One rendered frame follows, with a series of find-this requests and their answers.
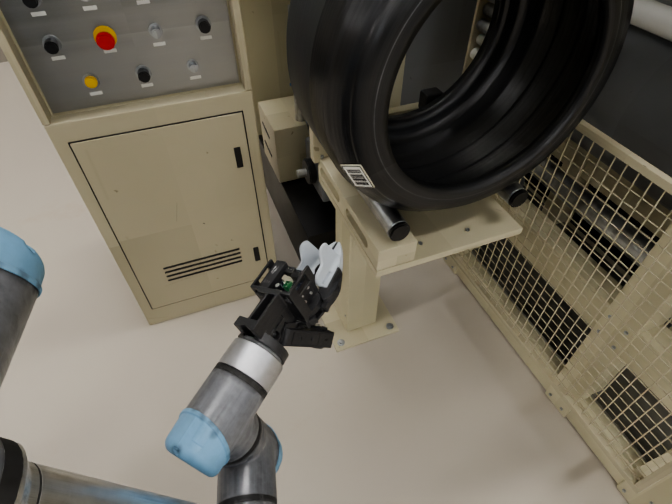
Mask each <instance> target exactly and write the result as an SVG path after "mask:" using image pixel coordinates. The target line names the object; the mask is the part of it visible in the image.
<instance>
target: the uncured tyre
mask: <svg viewBox="0 0 672 504"><path fill-rule="evenodd" d="M441 1H442V0H291V1H290V6H289V12H288V20H287V33H286V47H287V64H288V72H289V78H290V82H291V87H292V90H293V94H294V97H295V99H296V102H297V105H298V107H299V109H300V111H301V113H302V115H303V117H304V119H305V120H306V122H307V123H308V125H309V126H310V128H311V130H312V131H313V133H314V134H315V136H316V137H317V139H318V140H319V142H320V143H321V145H322V147H323V148H324V150H325V151H326V153H327V154H328V156H329V157H330V159H331V160H332V162H333V164H334V165H335V167H336V168H337V169H338V171H339V172H340V173H341V175H342V176H343V177H344V178H345V179H346V180H347V181H348V182H349V183H350V184H351V185H352V186H354V185H353V183H352V182H351V180H350V179H349V177H348V176H347V174H346V173H345V172H344V170H343V169H342V167H341V166H340V165H341V164H356V165H362V167H363V169H364V170H365V172H366V173H367V175H368V176H369V178H370V180H371V181H372V183H373V184H374V186H375V188H368V187H355V186H354V187H355V188H356V189H357V190H359V191H360V192H362V193H363V194H365V195H366V196H368V197H369V198H371V199H373V200H374V201H376V202H378V203H380V204H383V205H385V206H388V207H391V208H395V209H399V210H405V211H433V210H441V209H448V208H454V207H459V206H463V205H467V204H470V203H473V202H476V201H479V200H482V199H484V198H486V197H489V196H491V195H493V194H495V193H497V192H499V191H501V190H503V189H504V188H506V187H508V186H510V185H511V184H513V183H514V182H516V181H518V180H519V179H521V178H522V177H523V176H525V175H526V174H528V173H529V172H530V171H532V170H533V169H534V168H535V167H537V166H538V165H539V164H540V163H541V162H543V161H544V160H545V159H546V158H547V157H548V156H549V155H550V154H551V153H552V152H554V151H555V150H556V149H557V148H558V147H559V146H560V145H561V143H562V142H563V141H564V140H565V139H566V138H567V137H568V136H569V135H570V134H571V132H572V131H573V130H574V129H575V128H576V127H577V125H578V124H579V123H580V122H581V120H582V119H583V118H584V116H585V115H586V114H587V112H588V111H589V109H590V108H591V107H592V105H593V104H594V102H595V101H596V99H597V97H598V96H599V94H600V93H601V91H602V89H603V87H604V86H605V84H606V82H607V80H608V78H609V76H610V74H611V73H612V70H613V68H614V66H615V64H616V62H617V60H618V57H619V55H620V52H621V50H622V47H623V44H624V41H625V38H626V35H627V32H628V28H629V25H630V21H631V16H632V11H633V5H634V0H495V4H494V9H493V14H492V18H491V21H490V25H489V28H488V30H487V33H486V36H485V38H484V40H483V42H482V45H481V47H480V49H479V50H478V52H477V54H476V56H475V57H474V59H473V60H472V62H471V64H470V65H469V66H468V68H467V69H466V70H465V72H464V73H463V74H462V75H461V77H460V78H459V79H458V80H457V81H456V82H455V83H454V84H453V85H452V86H451V87H450V88H449V89H448V90H447V91H445V92H444V93H443V94H442V95H440V96H439V97H438V98H436V99H435V100H433V101H432V102H430V103H428V104H426V105H425V106H423V107H420V108H418V109H416V110H413V111H410V112H407V113H403V114H398V115H388V113H389V105H390V99H391V94H392V90H393V86H394V83H395V80H396V77H397V74H398V71H399V69H400V66H401V64H402V61H403V59H404V57H405V55H406V53H407V51H408V49H409V47H410V45H411V43H412V42H413V40H414V38H415V36H416V35H417V33H418V32H419V30H420V29H421V27H422V26H423V24H424V23H425V21H426V20H427V19H428V17H429V16H430V15H431V13H432V12H433V11H434V10H435V8H436V7H437V6H438V5H439V4H440V3H441Z"/></svg>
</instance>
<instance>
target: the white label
mask: <svg viewBox="0 0 672 504"><path fill-rule="evenodd" d="M340 166H341V167H342V169H343V170H344V172H345V173H346V174H347V176H348V177H349V179H350V180H351V182H352V183H353V185H354V186H355V187H368V188H375V186H374V184H373V183H372V181H371V180H370V178H369V176H368V175H367V173H366V172H365V170H364V169H363V167H362V165H356V164H341V165H340Z"/></svg>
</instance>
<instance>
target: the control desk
mask: <svg viewBox="0 0 672 504"><path fill-rule="evenodd" d="M0 47H1V49H2V51H3V53H4V54H5V56H6V58H7V60H8V62H9V64H10V66H11V68H12V69H13V71H14V73H15V75H16V77H17V79H18V81H19V82H20V84H21V86H22V88H23V90H24V92H25V94H26V96H27V97H28V99H29V101H30V103H31V105H32V107H33V109H34V110H35V112H36V114H37V116H38V118H39V120H40V122H41V124H42V125H44V128H45V130H46V132H47V134H48V136H49V138H50V140H51V142H52V143H53V145H54V147H55V149H56V151H57V153H58V155H59V157H60V158H61V160H62V162H63V164H64V166H65V168H66V170H67V171H68V173H69V175H70V177H71V179H72V181H73V183H74V185H75V186H76V188H77V190H78V192H79V194H80V196H81V198H82V200H83V201H84V203H85V205H86V207H87V209H88V211H89V213H90V214H91V216H92V218H93V220H94V222H95V224H96V226H97V228H98V229H99V231H100V233H101V235H102V237H103V239H104V241H105V243H106V244H107V246H108V248H109V250H110V252H111V254H112V256H113V257H114V259H115V261H116V263H117V265H118V267H119V269H120V271H121V272H122V274H123V276H124V278H125V280H126V282H127V284H128V285H129V287H130V289H131V291H132V293H133V295H134V297H135V299H136V300H137V302H138V304H139V306H140V308H141V310H142V312H143V314H144V315H145V317H146V319H147V321H148V323H149V325H153V324H157V323H160V322H163V321H167V320H170V319H174V318H177V317H181V316H184V315H187V314H191V313H194V312H198V311H201V310H205V309H208V308H211V307H215V306H218V305H222V304H225V303H228V302H232V301H235V300H239V299H242V298H246V297H249V296H252V295H256V294H255V292H254V291H253V290H252V288H251V287H250V286H251V285H252V283H253V282H254V280H255V279H256V278H257V276H258V275H259V274H260V272H261V271H262V270H263V268H264V267H265V266H266V264H267V263H268V261H269V260H270V259H272V260H273V262H274V263H275V262H276V261H277V260H276V253H275V246H274V239H273V232H272V225H271V218H270V212H269V205H268V198H267V191H266V184H265V177H264V170H263V163H262V156H261V149H260V142H259V135H258V128H257V121H256V114H255V107H254V100H253V93H252V90H251V89H252V86H251V79H250V72H249V65H248V58H247V51H246V44H245V37H244V30H243V23H242V16H241V9H240V2H239V0H0Z"/></svg>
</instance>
